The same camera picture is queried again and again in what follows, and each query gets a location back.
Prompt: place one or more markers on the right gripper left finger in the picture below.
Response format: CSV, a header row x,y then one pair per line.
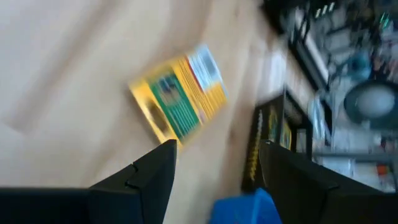
x,y
146,186

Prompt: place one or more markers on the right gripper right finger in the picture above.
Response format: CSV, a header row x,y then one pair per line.
x,y
304,193

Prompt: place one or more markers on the yellow green crayon box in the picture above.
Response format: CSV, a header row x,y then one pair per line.
x,y
286,137
177,96
273,123

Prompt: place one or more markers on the blue plastic basket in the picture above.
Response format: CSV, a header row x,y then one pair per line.
x,y
242,208

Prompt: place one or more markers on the black plastic basket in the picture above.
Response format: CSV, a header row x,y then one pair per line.
x,y
252,140

